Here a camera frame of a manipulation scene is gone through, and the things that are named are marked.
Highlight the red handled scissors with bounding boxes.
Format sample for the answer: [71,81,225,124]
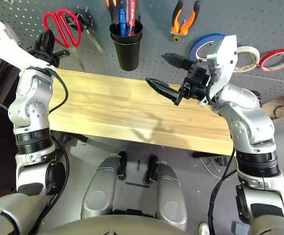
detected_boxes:
[43,9,86,73]

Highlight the red handled screwdriver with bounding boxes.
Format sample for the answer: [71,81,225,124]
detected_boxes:
[126,0,136,37]

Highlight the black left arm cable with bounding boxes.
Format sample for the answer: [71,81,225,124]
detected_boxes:
[0,70,70,233]

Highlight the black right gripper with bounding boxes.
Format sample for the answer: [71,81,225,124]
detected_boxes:
[145,52,213,107]

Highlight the black handled scissors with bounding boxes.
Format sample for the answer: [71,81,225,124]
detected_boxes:
[65,7,104,53]

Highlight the orange black screwdriver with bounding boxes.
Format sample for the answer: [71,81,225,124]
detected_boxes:
[105,0,119,27]

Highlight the black robot foot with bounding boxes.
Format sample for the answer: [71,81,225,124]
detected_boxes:
[118,151,128,181]
[146,156,159,185]

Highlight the blue handled screwdriver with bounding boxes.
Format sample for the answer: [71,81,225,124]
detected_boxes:
[118,9,127,36]

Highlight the blue tape roll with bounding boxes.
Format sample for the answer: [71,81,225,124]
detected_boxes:
[189,33,227,67]

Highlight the white tape roll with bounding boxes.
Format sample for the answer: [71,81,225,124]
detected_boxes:
[233,45,261,73]

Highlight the black robot right foot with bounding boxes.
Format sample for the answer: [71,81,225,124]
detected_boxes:
[146,156,159,185]

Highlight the small grey floor box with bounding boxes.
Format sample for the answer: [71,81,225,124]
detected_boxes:
[231,221,250,235]

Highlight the black table leg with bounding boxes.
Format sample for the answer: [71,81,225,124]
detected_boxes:
[193,151,216,159]
[58,132,88,144]

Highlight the grey robot torso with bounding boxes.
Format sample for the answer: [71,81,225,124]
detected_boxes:
[34,214,201,235]

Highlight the silver robot left leg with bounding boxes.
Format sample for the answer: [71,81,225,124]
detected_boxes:
[80,156,122,220]

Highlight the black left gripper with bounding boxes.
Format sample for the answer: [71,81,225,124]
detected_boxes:
[29,30,71,68]

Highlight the black plastic cup holder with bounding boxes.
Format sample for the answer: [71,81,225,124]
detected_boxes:
[109,19,144,71]

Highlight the black floor power adapter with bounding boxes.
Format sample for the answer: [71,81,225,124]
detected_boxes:
[215,156,228,167]

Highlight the silver robot leg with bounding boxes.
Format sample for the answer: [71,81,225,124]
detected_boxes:
[80,156,122,220]
[155,161,188,231]

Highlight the orange black pliers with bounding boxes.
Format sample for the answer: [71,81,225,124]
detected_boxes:
[170,0,201,42]

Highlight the grey metal pegboard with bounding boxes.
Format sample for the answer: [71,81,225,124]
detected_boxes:
[0,0,284,103]

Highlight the white sneaker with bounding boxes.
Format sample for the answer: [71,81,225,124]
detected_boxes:
[198,222,210,235]

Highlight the red tape roll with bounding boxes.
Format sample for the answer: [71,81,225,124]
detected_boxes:
[259,48,284,72]

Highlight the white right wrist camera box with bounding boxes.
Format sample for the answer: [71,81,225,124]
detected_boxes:
[206,35,238,103]

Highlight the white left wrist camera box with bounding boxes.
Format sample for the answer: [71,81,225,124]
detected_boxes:
[0,21,58,71]

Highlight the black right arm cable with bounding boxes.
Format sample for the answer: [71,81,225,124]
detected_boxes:
[205,68,238,235]

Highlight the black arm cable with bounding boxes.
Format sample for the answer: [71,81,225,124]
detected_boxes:
[0,70,70,233]
[205,68,238,235]

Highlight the white floor cables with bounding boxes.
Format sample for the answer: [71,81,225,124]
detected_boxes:
[202,159,228,181]

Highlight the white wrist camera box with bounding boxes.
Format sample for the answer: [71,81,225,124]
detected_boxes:
[0,21,58,71]
[206,35,238,103]

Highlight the silver robot right leg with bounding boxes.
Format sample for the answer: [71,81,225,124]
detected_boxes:
[155,161,188,231]

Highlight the black robot left foot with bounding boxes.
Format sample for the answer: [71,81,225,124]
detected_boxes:
[118,151,128,181]

